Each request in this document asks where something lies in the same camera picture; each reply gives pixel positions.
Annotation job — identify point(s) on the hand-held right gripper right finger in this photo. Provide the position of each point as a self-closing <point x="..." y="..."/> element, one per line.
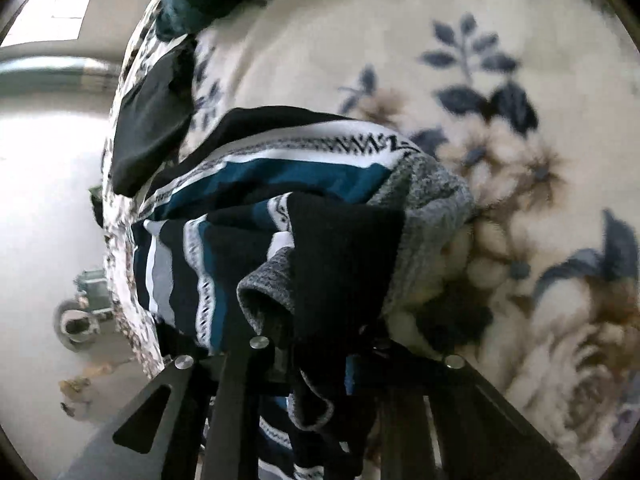
<point x="480" y="410"/>

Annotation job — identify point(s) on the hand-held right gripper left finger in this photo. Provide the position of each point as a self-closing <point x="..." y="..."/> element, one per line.
<point x="235" y="410"/>

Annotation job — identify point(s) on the striped knit sweater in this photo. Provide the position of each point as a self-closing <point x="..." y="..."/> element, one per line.
<point x="280" y="185"/>

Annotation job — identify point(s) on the floral fleece blanket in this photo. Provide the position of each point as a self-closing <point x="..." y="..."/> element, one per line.
<point x="350" y="35"/>

